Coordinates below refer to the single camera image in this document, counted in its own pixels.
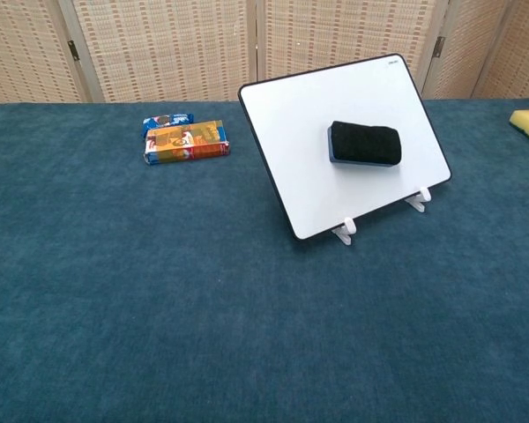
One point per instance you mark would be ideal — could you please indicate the black and blue eraser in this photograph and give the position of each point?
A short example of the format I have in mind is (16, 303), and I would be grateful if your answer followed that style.
(365, 143)

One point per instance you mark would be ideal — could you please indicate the white board with black frame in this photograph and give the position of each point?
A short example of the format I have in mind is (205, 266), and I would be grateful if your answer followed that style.
(300, 176)

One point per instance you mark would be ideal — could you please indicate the white plastic board stand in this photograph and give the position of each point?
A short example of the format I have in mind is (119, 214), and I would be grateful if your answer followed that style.
(347, 229)

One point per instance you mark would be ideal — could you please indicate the orange snack box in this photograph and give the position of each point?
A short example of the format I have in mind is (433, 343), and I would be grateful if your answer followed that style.
(186, 143)

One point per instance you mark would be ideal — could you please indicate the teal fabric tablecloth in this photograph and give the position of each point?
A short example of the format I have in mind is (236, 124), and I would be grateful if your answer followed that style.
(158, 286)

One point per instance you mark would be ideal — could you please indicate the blue cookie packet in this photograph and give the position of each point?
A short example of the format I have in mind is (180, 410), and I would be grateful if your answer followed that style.
(167, 122)

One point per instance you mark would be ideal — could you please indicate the woven folding screen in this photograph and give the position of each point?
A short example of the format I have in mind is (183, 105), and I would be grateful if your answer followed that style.
(167, 48)

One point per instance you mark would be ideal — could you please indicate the dark metal screen hinge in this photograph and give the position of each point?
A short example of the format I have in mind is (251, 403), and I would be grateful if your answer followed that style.
(73, 49)
(439, 46)

